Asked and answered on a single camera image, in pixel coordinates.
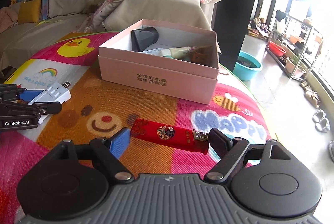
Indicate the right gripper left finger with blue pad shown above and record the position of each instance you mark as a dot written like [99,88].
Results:
[107,152]

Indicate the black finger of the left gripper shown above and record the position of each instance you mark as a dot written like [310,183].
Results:
[40,108]

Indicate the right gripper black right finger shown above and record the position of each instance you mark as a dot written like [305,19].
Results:
[231,152]

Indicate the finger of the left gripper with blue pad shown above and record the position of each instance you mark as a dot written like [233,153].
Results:
[12,92]

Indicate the white power strip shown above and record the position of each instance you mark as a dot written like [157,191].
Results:
[55,93]

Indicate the brown toy figure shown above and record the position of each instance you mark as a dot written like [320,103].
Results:
[201,55]

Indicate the cream lotion tube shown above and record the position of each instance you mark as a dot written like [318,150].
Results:
[180,52]

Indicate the white small carton box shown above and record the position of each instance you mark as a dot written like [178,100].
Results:
[155,49]

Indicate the colourful cartoon play mat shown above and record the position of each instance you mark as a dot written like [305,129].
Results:
[98,108]

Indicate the yellow cushion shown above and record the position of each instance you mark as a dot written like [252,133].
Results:
[29,12]

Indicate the teal plastic basin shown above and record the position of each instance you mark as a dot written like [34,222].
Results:
[246,66]

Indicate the beige covered sofa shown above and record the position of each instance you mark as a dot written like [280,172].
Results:
[20,42]

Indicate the pair of grey slippers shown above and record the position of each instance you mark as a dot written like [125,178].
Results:
[321,121]

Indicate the beige shoes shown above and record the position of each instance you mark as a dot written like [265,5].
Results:
[310,95]

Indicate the pink cardboard box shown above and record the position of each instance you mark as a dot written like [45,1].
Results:
[177,78]

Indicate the red plastic basin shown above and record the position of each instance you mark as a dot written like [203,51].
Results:
[276,49]

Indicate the metal balcony shelf rack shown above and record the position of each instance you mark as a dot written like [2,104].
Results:
[301,41]

